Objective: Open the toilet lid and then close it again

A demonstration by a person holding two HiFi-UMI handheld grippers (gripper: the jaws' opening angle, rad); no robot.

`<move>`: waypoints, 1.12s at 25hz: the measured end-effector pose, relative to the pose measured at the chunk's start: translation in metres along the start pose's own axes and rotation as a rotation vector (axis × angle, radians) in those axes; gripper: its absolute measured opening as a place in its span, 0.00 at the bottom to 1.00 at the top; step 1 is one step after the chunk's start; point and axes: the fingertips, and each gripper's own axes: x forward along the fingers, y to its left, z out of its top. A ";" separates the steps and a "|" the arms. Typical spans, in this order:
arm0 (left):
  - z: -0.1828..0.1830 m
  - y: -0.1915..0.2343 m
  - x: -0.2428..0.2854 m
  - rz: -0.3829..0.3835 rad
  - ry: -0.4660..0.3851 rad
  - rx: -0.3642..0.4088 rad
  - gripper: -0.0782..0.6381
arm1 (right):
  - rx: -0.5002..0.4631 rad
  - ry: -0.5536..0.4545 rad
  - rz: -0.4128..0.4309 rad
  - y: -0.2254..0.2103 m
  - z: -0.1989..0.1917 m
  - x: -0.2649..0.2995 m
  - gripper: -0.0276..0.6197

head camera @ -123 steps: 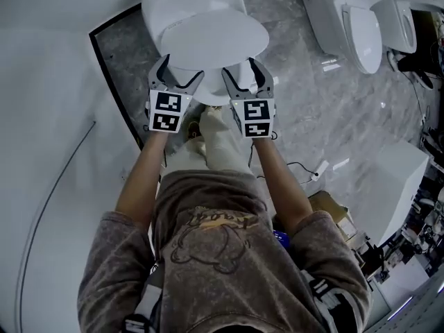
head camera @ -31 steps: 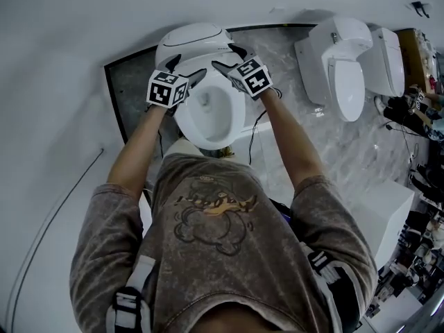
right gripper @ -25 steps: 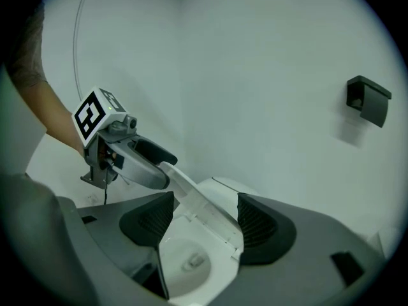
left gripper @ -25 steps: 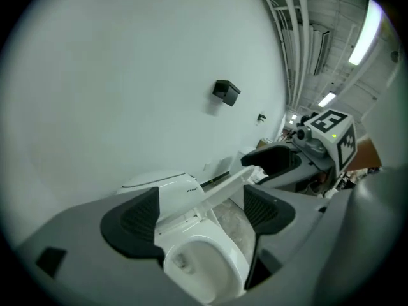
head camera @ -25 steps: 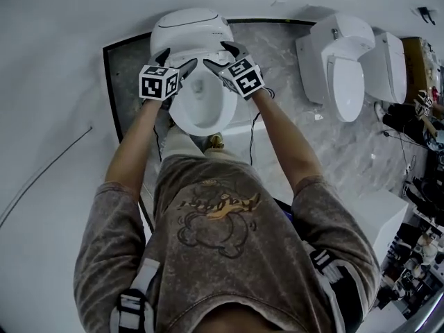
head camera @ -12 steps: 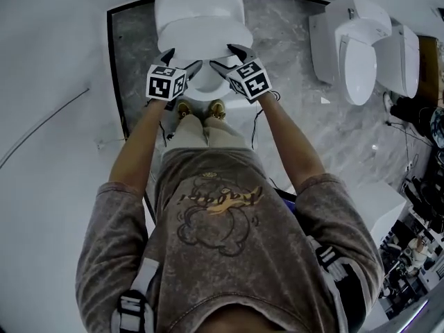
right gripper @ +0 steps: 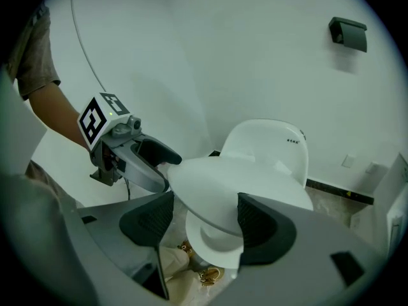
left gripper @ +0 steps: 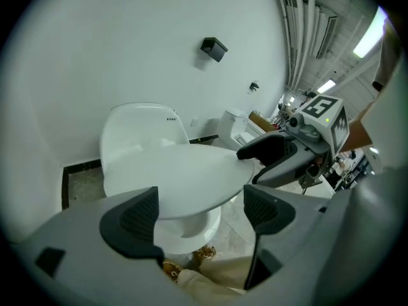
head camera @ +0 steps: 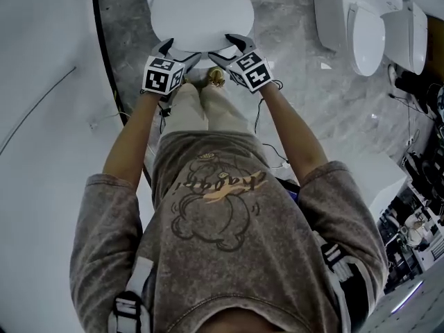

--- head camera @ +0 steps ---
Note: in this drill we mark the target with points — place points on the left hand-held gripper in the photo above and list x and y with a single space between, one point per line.
159 76

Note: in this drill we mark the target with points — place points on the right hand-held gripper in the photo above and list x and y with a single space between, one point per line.
251 69

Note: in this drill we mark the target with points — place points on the person's right forearm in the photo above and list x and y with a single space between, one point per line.
295 130

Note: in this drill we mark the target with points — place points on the person's left forearm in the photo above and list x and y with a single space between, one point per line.
128 141

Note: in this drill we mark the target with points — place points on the white toilet with tank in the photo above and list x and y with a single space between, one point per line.
367 47

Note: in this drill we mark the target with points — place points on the white rounded tankless toilet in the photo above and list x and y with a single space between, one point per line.
412 40

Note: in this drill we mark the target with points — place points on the person's tan right shoe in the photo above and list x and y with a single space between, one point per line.
215 76

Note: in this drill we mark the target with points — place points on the beige trousers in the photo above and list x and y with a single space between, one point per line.
215 113

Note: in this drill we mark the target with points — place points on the white rectangular plinth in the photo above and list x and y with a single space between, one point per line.
381 179

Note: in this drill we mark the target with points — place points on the brown cardboard box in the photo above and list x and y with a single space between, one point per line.
435 30

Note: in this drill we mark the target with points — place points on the grey-brown printed shirt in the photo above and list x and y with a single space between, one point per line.
225 255

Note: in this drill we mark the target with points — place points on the dark equipment rack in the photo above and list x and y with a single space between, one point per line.
409 255

